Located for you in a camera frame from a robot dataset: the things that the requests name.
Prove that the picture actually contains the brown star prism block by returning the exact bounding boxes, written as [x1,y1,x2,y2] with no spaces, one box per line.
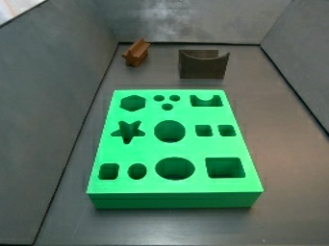
[121,38,149,67]

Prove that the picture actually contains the green shape sorter board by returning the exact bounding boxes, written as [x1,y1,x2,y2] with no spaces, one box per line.
[85,89,263,209]

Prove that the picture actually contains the dark grey curved fixture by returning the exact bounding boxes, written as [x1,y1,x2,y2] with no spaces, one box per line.
[179,50,230,80]

